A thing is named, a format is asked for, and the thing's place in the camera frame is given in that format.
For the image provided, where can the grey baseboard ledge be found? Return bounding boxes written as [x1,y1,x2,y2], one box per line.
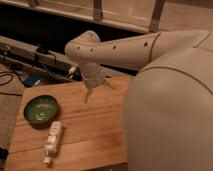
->
[0,36,82,81]

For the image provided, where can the white plug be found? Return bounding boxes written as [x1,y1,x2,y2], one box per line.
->
[67,66,78,79]

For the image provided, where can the wooden board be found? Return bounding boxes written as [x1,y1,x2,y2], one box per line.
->
[5,76,131,171]

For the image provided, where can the green ceramic bowl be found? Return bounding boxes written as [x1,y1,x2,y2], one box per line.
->
[23,95,59,125]

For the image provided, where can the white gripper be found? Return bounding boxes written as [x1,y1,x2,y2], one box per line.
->
[80,63,114,103]

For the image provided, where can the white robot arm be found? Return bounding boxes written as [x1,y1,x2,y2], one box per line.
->
[65,30,213,171]

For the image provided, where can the blue box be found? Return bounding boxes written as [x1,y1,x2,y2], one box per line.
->
[24,75,40,87]

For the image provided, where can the metal rail frame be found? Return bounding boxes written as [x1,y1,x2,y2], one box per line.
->
[0,0,213,33]

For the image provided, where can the white plastic bottle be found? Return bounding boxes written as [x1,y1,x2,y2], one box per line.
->
[43,121,63,165]

